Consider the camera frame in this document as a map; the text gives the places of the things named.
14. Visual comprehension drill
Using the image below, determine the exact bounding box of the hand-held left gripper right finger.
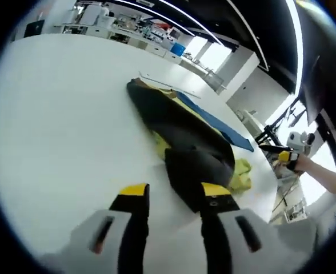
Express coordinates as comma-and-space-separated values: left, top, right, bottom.
199, 182, 289, 274

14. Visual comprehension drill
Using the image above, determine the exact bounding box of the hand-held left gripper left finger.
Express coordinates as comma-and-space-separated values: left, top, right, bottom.
41, 183, 151, 274

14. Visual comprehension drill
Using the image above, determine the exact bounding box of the yellow blue black garment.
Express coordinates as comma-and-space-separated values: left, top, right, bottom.
126, 77, 255, 215

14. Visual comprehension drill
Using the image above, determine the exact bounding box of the person's right hand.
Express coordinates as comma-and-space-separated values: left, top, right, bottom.
287, 152, 307, 173

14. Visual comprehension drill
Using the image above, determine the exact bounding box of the black metal stand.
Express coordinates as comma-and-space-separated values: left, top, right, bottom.
255, 105, 305, 146

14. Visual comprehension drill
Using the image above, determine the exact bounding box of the large black screen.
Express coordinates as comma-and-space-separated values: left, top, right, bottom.
299, 42, 336, 175

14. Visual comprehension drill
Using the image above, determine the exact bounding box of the white ceiling light strip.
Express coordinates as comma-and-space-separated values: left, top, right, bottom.
285, 0, 305, 86
227, 0, 270, 71

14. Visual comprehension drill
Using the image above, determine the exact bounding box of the blue container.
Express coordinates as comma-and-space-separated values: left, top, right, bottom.
170, 42, 186, 57

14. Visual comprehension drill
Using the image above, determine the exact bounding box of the long white lab workbench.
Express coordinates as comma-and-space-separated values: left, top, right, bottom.
53, 17, 186, 66

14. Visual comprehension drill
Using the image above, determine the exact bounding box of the black box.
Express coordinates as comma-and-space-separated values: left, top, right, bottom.
23, 19, 45, 38

